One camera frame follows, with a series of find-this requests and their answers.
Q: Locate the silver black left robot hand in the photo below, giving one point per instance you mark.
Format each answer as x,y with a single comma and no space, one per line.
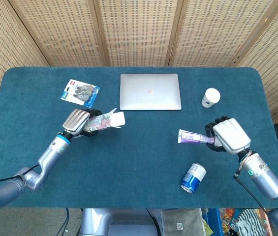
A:
76,120

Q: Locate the white flowered paper cup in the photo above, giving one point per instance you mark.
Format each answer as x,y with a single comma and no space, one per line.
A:
211,97

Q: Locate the silver closed laptop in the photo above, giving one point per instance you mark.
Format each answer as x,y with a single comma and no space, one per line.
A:
150,92

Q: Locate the black white striped cloth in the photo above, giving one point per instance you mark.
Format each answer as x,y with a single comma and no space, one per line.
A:
249,220

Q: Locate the purple white toothpaste tube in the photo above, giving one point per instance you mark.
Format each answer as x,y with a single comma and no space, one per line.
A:
190,137

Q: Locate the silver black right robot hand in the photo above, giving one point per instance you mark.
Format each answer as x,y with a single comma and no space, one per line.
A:
231,135

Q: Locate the silver robot torso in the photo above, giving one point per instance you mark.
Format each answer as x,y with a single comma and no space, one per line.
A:
109,222

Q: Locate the blue white drink can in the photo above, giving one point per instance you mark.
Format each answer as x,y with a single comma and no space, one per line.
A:
194,177

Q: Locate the white pink carton box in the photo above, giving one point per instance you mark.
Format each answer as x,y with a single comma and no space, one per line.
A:
109,121

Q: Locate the teal table cloth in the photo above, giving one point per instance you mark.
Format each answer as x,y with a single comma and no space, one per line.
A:
138,157

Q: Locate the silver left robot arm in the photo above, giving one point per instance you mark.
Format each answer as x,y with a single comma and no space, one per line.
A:
47,159

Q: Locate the grey bag with QR label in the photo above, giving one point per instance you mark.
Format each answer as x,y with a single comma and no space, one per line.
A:
180,221

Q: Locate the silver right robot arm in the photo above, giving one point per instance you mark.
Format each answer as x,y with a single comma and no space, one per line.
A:
269,182

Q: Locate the correction tape blister pack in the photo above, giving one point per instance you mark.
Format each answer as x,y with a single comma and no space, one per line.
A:
79,93

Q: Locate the woven wooden folding screen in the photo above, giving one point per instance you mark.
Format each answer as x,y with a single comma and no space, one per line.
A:
138,32

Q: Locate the blue plastic crate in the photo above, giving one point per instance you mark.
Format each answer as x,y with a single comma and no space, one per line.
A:
213,221

